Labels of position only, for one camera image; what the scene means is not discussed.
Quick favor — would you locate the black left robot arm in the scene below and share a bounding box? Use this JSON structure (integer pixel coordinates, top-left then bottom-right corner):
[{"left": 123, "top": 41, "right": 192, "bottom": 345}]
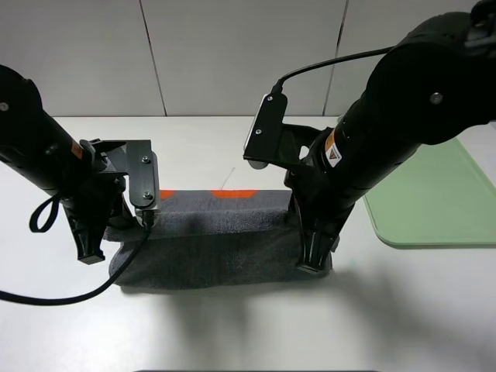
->
[{"left": 1, "top": 66, "right": 130, "bottom": 264}]

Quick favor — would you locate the black left camera cable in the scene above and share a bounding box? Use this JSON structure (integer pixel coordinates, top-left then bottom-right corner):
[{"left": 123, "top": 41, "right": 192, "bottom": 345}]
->
[{"left": 0, "top": 211, "right": 154, "bottom": 306}]

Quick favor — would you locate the black right camera cable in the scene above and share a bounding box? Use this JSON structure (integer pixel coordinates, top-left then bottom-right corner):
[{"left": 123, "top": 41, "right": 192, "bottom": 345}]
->
[{"left": 270, "top": 45, "right": 396, "bottom": 96}]

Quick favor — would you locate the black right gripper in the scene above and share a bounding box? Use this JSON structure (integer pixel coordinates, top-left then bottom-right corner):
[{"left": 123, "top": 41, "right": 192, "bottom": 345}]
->
[{"left": 284, "top": 127, "right": 368, "bottom": 274}]

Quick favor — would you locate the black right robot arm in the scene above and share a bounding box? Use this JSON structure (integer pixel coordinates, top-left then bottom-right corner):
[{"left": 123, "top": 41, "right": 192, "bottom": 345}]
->
[{"left": 285, "top": 1, "right": 495, "bottom": 274}]

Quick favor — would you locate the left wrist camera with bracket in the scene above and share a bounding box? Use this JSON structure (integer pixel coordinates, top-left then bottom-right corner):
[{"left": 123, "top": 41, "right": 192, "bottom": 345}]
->
[{"left": 79, "top": 139, "right": 160, "bottom": 228}]

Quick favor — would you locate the green plastic tray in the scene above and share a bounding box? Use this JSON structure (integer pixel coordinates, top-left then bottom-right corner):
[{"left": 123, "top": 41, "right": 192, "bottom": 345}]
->
[{"left": 364, "top": 124, "right": 495, "bottom": 248}]

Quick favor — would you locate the grey towel with orange pattern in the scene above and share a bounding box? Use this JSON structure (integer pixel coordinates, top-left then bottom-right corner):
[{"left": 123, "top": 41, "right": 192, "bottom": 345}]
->
[{"left": 116, "top": 190, "right": 332, "bottom": 290}]

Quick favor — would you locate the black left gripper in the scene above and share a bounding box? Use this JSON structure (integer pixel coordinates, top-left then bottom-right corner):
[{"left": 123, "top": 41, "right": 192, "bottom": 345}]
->
[{"left": 61, "top": 139, "right": 133, "bottom": 265}]

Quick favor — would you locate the black camera cable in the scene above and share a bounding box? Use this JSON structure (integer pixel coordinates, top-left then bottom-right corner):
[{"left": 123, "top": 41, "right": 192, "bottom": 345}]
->
[
  {"left": 0, "top": 211, "right": 154, "bottom": 306},
  {"left": 270, "top": 45, "right": 396, "bottom": 96}
]

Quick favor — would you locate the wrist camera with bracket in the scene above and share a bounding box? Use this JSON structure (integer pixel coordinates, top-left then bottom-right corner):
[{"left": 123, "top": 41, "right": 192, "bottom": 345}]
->
[
  {"left": 243, "top": 93, "right": 320, "bottom": 174},
  {"left": 79, "top": 139, "right": 160, "bottom": 228}
]

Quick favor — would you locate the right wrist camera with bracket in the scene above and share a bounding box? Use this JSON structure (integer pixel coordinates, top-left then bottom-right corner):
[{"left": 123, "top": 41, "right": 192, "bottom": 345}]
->
[{"left": 243, "top": 93, "right": 320, "bottom": 174}]

